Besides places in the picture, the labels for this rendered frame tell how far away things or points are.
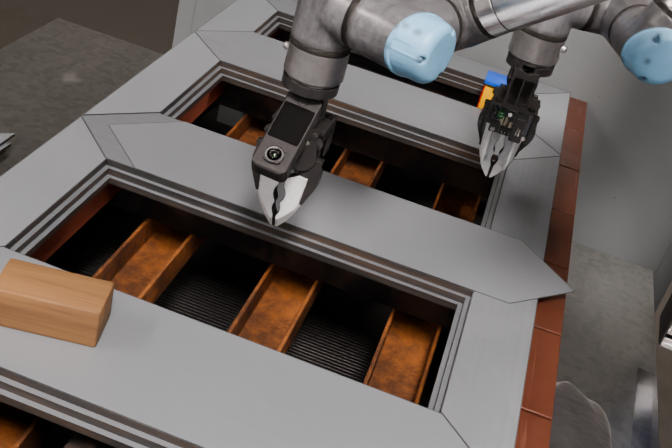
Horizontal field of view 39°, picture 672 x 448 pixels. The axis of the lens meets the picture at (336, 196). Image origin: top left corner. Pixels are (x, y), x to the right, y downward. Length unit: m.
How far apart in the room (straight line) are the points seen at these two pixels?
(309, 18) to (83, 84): 0.80
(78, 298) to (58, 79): 0.83
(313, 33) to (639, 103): 1.18
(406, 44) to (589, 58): 1.12
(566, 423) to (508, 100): 0.47
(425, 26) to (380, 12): 0.05
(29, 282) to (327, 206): 0.50
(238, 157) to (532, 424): 0.61
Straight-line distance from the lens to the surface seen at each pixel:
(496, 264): 1.41
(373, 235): 1.38
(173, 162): 1.44
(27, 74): 1.85
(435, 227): 1.44
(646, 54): 1.28
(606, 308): 1.75
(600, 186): 2.24
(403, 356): 1.45
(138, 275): 1.47
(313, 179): 1.19
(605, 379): 1.58
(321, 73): 1.13
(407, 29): 1.04
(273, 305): 1.46
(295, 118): 1.14
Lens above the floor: 1.57
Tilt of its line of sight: 30 degrees down
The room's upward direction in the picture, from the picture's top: 16 degrees clockwise
